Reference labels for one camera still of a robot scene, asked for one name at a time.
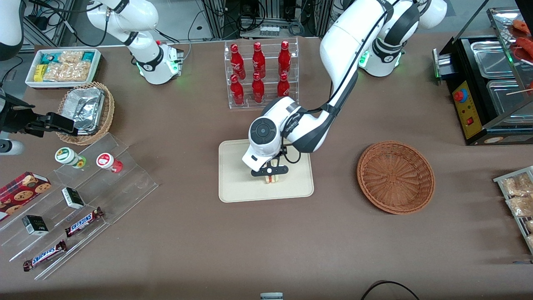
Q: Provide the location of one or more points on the red cola bottle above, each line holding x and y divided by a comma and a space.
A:
258, 91
237, 92
284, 60
237, 62
258, 60
283, 87

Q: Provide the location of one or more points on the green lid yoghurt cup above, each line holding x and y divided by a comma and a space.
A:
66, 156

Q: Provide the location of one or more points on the beige plastic tray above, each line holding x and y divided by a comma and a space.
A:
237, 183

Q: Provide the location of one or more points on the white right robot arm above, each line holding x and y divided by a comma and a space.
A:
141, 25

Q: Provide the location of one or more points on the clear acrylic bottle rack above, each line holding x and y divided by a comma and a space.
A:
268, 54

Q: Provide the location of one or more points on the white rectangular snack bin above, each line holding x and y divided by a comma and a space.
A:
31, 83

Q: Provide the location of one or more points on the red plaid cookie box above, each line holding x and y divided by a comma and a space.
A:
23, 193

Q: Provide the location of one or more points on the small rice cracker bag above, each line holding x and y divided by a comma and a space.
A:
71, 56

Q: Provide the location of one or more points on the large rice cracker bag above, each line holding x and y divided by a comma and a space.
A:
66, 71

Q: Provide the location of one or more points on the clear bag of pastry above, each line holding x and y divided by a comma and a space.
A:
518, 185
520, 206

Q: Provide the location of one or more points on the white power strip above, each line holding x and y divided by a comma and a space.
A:
269, 30

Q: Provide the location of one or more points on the yellow snack pack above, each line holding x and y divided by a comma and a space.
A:
39, 73

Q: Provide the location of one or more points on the tray of packaged crackers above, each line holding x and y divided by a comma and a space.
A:
520, 223

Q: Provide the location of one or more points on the small black carton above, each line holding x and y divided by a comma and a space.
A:
73, 198
35, 225

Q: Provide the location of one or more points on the teal snack pack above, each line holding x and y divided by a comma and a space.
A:
50, 58

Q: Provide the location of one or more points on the red lid yoghurt cup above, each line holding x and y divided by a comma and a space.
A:
106, 161

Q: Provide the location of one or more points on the black food warmer machine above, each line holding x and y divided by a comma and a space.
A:
470, 112

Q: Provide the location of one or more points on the grey device edge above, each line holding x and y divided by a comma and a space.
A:
271, 296

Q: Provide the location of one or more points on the light wicker basket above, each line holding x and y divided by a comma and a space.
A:
109, 108

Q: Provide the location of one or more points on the red sausage on skewer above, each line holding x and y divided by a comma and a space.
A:
522, 27
525, 49

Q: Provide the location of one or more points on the aluminium foil container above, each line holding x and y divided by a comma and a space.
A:
85, 109

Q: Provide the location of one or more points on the clear acrylic stepped stand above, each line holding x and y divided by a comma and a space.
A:
125, 187

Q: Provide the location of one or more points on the snickers chocolate bar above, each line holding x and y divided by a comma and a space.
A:
83, 222
43, 255

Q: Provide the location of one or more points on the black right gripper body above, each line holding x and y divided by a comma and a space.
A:
13, 118

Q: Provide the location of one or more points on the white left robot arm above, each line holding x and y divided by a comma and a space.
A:
349, 46

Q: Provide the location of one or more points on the round brown wicker basket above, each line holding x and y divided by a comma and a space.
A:
395, 177

